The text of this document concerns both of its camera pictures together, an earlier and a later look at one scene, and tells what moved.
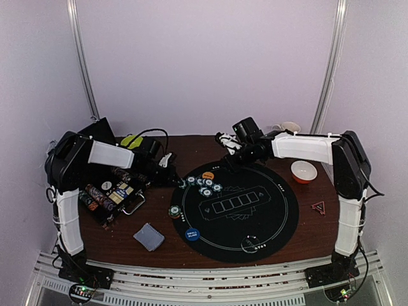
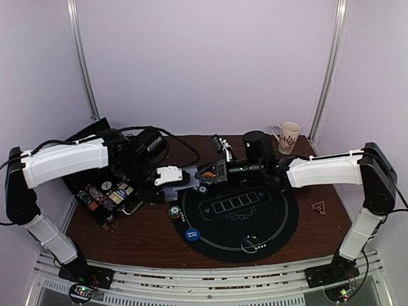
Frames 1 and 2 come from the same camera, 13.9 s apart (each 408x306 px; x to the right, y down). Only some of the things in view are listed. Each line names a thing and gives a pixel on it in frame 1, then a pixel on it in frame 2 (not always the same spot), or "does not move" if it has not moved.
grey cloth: x=150 y=237 -> x=171 y=192
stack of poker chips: x=174 y=211 does not move
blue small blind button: x=192 y=234 does not move
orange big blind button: x=208 y=174 does not move
